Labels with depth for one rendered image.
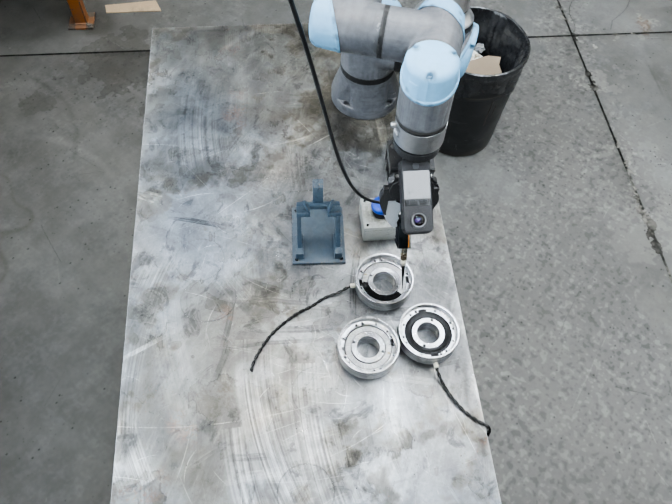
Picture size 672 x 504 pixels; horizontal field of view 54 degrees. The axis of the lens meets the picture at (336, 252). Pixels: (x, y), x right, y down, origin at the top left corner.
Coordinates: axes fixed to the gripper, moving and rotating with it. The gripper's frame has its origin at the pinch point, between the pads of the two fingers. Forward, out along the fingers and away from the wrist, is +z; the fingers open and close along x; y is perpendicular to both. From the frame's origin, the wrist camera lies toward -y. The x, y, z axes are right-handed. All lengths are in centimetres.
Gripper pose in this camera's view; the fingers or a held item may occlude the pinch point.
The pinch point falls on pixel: (403, 225)
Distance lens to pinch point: 114.2
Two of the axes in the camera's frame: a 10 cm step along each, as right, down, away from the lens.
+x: -10.0, 0.2, -0.5
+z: -0.3, 5.3, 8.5
